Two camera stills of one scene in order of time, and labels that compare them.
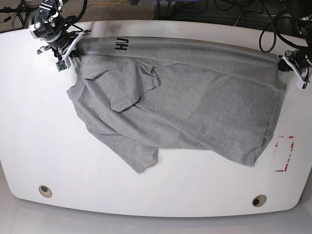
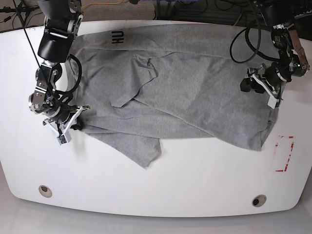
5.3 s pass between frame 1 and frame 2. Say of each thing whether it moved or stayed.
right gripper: moved
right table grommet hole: stayed
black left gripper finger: moved
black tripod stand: stayed
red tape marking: stayed
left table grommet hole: stayed
